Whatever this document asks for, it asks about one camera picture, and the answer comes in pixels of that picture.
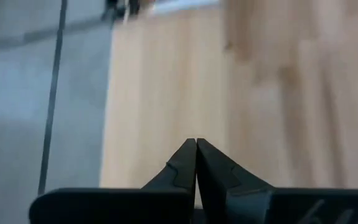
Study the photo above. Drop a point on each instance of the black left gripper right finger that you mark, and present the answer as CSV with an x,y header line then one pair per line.
x,y
290,208

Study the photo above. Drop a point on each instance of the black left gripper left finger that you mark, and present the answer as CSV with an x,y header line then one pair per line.
x,y
110,208

